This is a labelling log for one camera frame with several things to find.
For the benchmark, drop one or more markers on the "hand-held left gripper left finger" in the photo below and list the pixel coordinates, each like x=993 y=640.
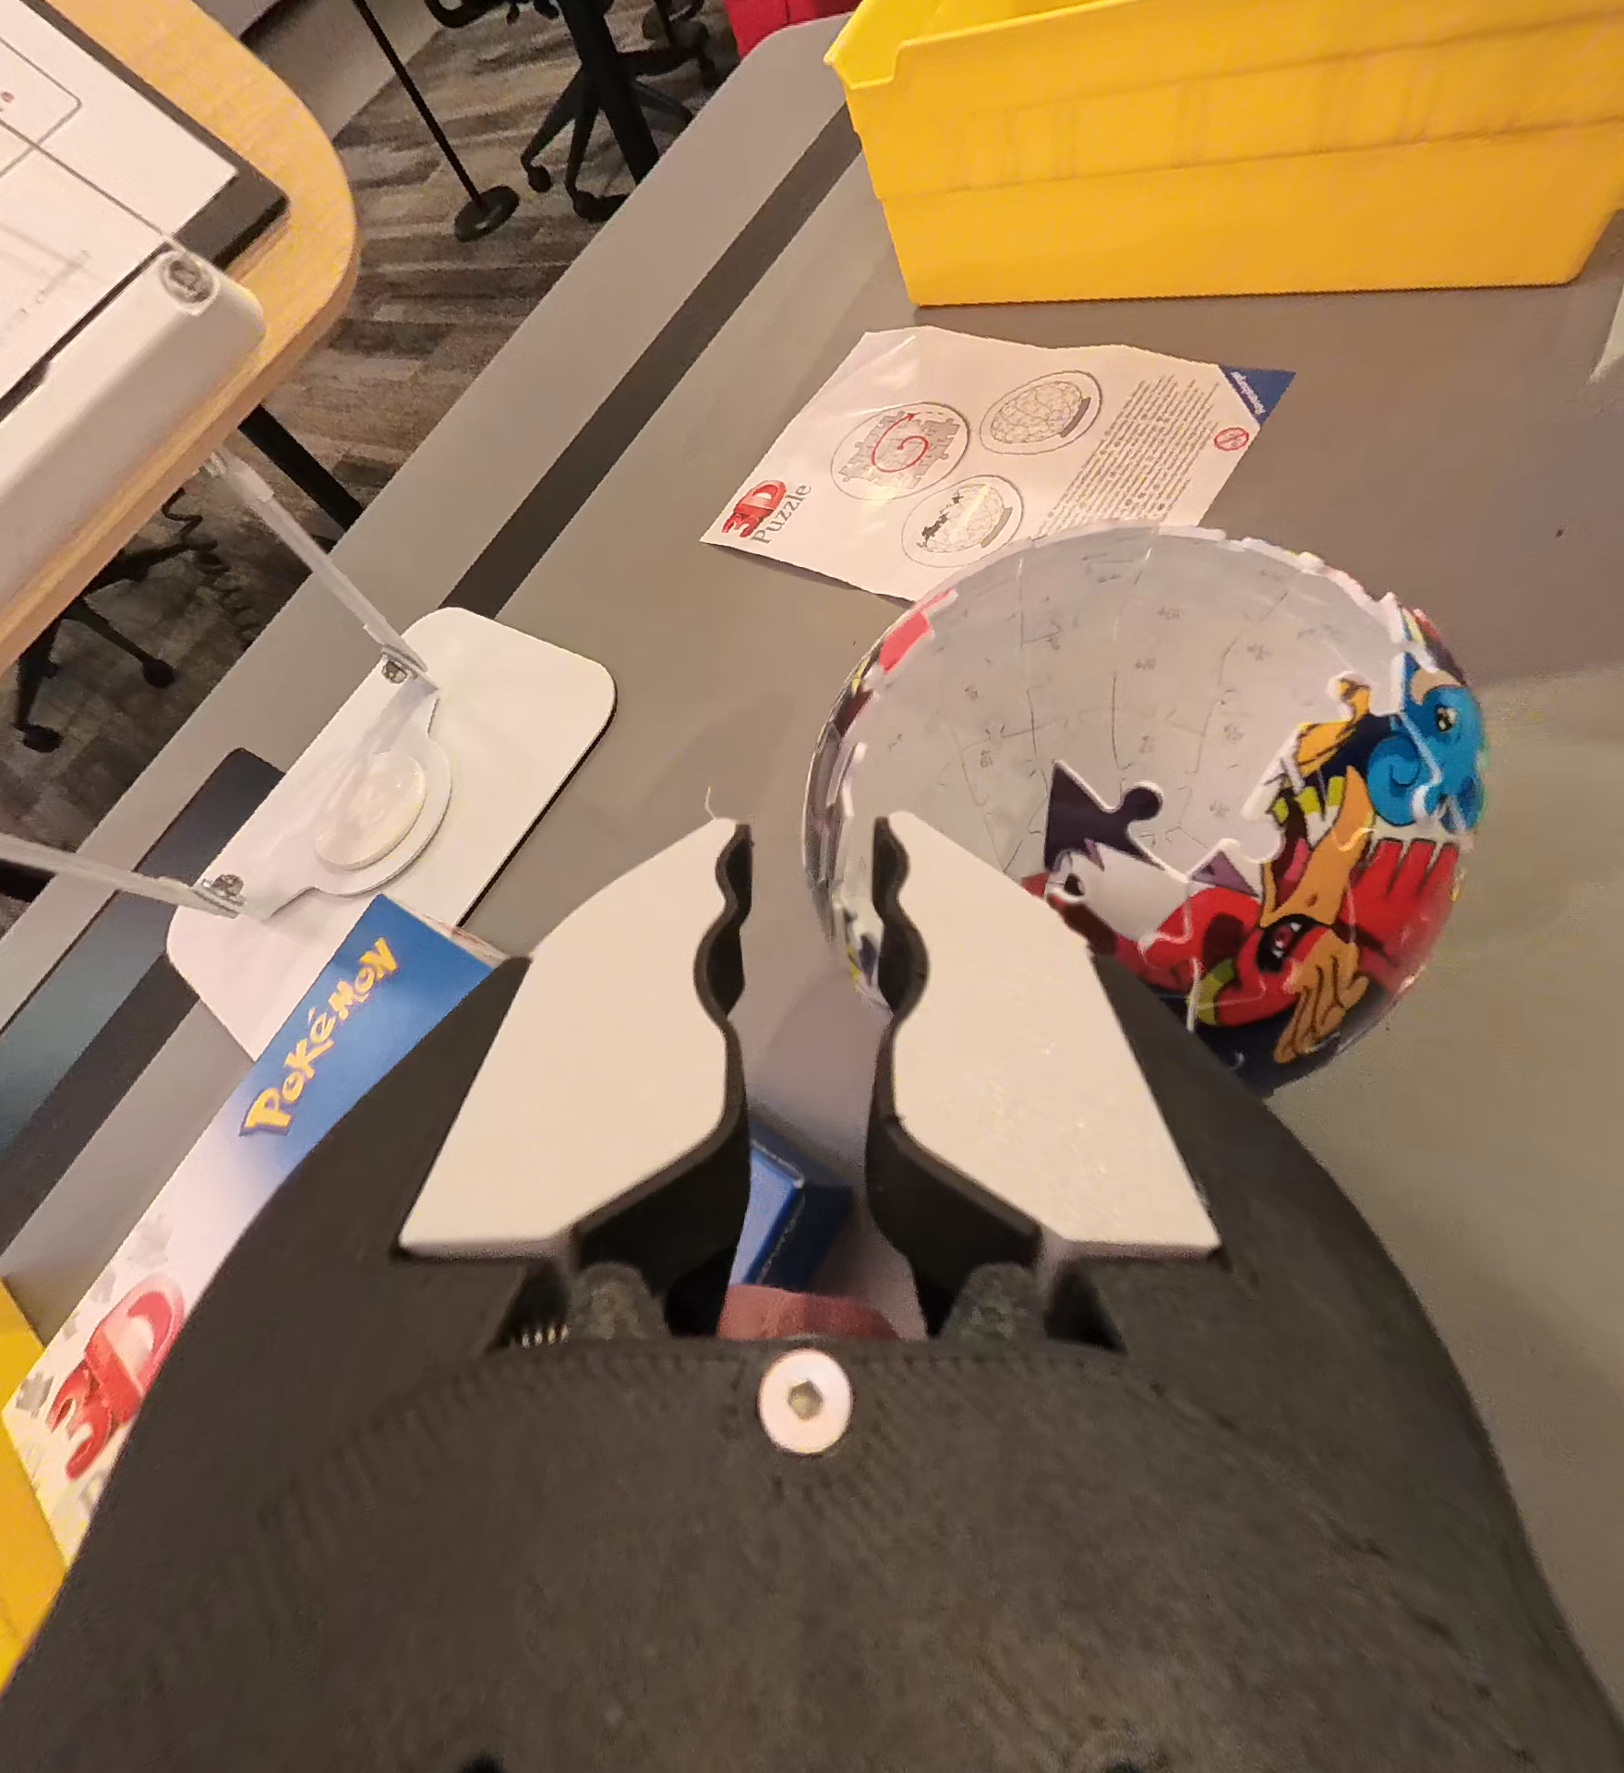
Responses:
x=591 y=1094

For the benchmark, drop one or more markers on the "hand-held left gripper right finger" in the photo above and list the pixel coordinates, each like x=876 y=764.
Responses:
x=1034 y=1109

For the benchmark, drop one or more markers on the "colourful puzzle ball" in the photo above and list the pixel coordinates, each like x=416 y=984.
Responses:
x=1172 y=722

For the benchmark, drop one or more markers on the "blue puzzle box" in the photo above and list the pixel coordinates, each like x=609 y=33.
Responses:
x=298 y=1053

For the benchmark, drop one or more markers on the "person's left hand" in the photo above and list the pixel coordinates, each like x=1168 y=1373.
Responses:
x=797 y=1316

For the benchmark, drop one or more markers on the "black office chair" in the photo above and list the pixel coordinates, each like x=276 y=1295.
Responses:
x=119 y=651
x=632 y=126

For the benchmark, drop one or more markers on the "white instruction leaflet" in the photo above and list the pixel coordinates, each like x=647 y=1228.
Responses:
x=1144 y=444

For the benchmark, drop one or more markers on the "black pole stand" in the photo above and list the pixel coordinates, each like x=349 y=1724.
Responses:
x=486 y=215

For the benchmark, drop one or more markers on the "black clipboard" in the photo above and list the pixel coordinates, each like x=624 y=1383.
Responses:
x=250 y=215

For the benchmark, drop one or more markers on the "light wooden board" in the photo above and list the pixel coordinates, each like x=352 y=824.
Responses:
x=298 y=182

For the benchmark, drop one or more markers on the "printed instruction sheet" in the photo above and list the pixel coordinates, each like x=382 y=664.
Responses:
x=36 y=182

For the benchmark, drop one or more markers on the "red storage bin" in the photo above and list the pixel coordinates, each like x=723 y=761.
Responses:
x=797 y=21

